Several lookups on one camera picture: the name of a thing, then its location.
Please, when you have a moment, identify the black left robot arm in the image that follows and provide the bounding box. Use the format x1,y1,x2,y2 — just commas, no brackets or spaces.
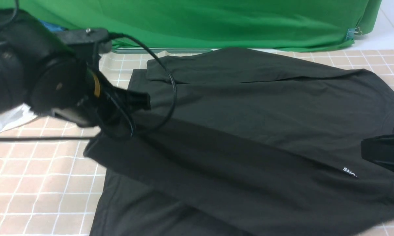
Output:
0,9,150,133

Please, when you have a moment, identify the blue binder clip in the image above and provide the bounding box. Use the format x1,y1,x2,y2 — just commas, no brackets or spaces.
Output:
345,27,363,41

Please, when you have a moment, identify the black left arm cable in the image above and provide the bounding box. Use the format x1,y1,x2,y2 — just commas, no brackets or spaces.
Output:
0,32,178,142

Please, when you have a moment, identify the green backdrop cloth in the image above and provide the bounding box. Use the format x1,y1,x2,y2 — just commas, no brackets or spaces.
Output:
0,0,383,53

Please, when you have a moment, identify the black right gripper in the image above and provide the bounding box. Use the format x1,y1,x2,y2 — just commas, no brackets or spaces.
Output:
361,134,394,173

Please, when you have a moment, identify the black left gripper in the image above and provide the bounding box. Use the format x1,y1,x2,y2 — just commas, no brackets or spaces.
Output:
51,69,151,138

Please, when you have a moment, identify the dark gray long-sleeve top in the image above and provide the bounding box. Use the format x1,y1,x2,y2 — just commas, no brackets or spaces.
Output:
84,48,394,236

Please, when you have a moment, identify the white crumpled garment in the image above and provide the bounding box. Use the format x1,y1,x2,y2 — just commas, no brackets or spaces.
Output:
0,104,38,133

